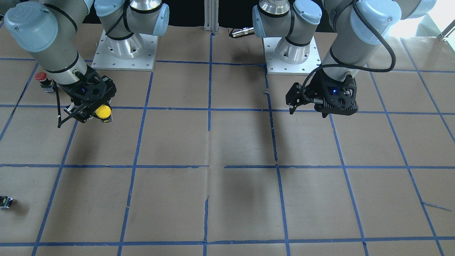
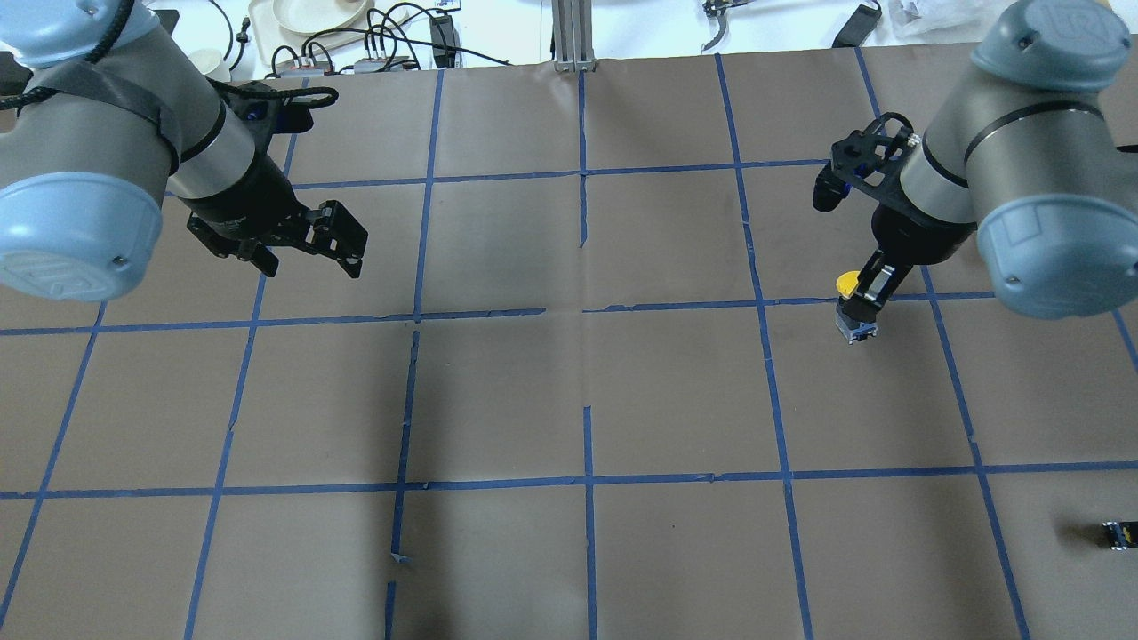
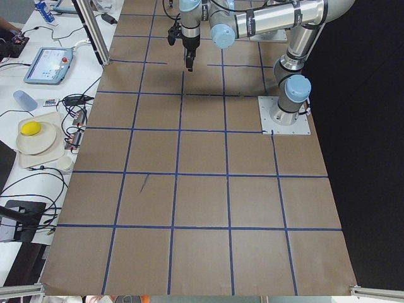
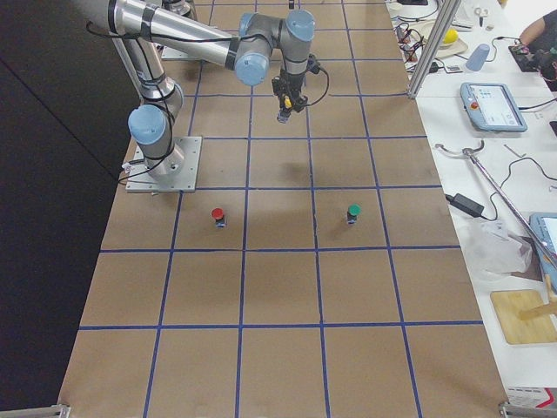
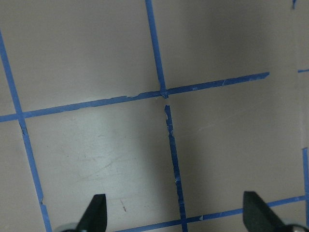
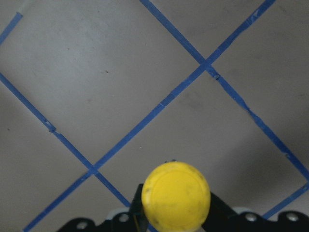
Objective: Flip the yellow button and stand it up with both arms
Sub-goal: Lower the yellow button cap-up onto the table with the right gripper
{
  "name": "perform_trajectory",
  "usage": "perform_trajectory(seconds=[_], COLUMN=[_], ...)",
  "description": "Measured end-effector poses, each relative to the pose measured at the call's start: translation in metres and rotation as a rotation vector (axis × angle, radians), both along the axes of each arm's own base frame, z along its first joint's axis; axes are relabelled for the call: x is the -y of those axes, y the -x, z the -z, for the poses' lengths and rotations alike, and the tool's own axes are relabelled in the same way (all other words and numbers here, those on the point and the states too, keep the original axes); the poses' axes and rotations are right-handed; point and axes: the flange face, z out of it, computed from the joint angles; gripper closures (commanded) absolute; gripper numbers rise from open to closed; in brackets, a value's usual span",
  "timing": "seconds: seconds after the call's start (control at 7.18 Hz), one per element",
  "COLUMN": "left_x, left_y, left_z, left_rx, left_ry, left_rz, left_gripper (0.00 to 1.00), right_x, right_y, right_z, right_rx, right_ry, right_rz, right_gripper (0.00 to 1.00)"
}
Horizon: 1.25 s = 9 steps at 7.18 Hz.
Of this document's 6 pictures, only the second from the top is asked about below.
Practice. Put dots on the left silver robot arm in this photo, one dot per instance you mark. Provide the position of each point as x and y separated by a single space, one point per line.
114 119

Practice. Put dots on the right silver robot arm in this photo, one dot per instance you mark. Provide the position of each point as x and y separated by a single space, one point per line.
1019 156

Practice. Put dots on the beige round plate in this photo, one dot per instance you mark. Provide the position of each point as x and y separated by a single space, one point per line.
310 17

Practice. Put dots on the white paper cup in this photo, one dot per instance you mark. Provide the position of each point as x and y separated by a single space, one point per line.
211 63

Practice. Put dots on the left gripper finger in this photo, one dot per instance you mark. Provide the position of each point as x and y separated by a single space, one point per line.
330 230
254 252

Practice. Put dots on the white power strip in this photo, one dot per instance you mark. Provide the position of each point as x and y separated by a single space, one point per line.
385 64

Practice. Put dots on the black power adapter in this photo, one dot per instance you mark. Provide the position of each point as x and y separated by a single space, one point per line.
860 24

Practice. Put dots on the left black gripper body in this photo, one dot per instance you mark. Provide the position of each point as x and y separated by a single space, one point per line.
251 201

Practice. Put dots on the black button base block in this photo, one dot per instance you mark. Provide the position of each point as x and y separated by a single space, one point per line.
1120 535

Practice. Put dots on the aluminium frame post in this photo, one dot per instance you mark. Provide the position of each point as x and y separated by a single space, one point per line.
572 36

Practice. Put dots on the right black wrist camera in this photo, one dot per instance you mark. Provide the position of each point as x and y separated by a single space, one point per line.
870 161

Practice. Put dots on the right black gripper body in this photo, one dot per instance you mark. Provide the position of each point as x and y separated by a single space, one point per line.
909 235

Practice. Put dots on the yellow push button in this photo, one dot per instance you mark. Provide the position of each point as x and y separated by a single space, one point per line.
856 319

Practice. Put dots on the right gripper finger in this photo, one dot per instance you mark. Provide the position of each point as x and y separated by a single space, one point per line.
861 288
884 281

